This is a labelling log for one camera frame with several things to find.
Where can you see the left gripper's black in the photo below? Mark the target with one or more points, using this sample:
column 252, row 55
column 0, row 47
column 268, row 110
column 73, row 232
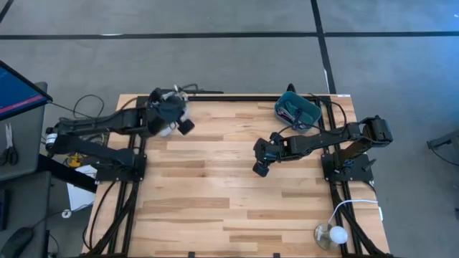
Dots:
column 166, row 113

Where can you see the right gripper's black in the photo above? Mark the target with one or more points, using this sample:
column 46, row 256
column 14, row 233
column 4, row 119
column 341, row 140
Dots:
column 272, row 149

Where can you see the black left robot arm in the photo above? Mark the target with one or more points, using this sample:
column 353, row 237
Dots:
column 107, row 120

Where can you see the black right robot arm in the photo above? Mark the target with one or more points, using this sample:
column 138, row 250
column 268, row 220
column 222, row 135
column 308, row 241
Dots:
column 322, row 141

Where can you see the teal plastic bin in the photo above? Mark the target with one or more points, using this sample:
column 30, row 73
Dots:
column 311, row 114

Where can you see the white ball lamp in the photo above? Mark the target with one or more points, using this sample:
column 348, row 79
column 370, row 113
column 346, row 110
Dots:
column 338, row 235

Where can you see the white paper sheet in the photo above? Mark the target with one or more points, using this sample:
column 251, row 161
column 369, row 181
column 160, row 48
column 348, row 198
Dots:
column 80, row 195

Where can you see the white tape roll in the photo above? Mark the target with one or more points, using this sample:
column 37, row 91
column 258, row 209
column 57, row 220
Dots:
column 66, row 214

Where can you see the grey side desk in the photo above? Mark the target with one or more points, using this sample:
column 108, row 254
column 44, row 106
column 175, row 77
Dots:
column 25, row 143

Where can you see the computer monitor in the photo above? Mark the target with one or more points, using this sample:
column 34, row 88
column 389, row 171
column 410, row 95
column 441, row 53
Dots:
column 18, row 91

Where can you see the black stand foot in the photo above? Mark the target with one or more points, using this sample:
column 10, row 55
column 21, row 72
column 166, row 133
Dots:
column 446, row 141

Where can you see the black computer mouse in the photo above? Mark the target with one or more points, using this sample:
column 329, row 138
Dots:
column 16, row 242

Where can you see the black aluminium table frame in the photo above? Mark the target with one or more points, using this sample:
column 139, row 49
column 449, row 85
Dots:
column 233, row 98

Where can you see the black rounded frame clamp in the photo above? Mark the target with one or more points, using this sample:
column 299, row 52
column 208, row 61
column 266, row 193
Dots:
column 290, row 87

